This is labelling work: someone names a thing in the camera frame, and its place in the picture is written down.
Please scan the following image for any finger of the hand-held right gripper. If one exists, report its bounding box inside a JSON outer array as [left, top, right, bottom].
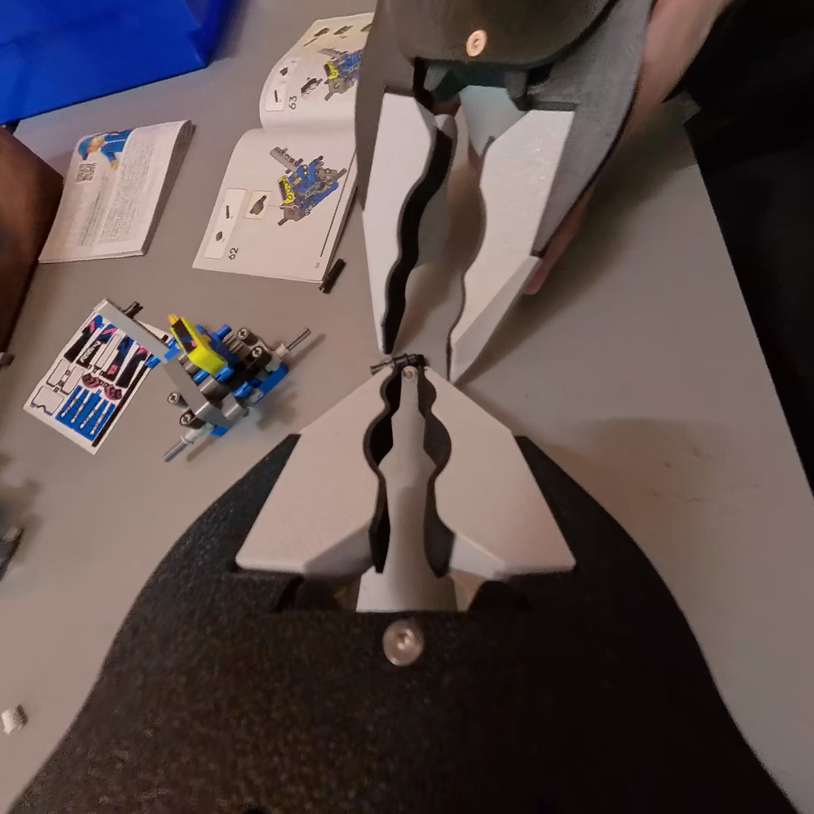
[[361, 91, 459, 355], [447, 108, 577, 384]]

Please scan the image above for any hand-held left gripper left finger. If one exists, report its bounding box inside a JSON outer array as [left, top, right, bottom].
[[235, 371, 393, 613]]

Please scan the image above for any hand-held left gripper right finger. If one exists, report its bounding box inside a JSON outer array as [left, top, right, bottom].
[[415, 367, 577, 613]]

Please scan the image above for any person's right forearm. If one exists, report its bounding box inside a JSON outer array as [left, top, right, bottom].
[[661, 0, 814, 128]]

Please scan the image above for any open lego instruction booklet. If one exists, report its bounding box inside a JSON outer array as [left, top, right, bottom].
[[192, 13, 377, 284]]

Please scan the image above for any small blue yellow lego assembly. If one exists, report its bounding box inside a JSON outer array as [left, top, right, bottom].
[[124, 300, 314, 463]]

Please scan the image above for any lego sticker sheet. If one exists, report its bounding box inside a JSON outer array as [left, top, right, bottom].
[[23, 304, 167, 456]]

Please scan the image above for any closed lego booklet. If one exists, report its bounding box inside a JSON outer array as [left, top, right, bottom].
[[38, 120, 195, 265]]

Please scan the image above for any large blue yellow lego assembly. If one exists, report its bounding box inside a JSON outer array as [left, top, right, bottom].
[[0, 477, 40, 576]]

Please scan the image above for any lego set box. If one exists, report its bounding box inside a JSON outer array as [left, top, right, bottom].
[[0, 124, 66, 373]]

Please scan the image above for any person's right hand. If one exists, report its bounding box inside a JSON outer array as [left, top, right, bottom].
[[523, 0, 733, 296]]

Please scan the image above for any blue plastic storage bin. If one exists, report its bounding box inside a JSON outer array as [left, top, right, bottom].
[[0, 0, 237, 126]]

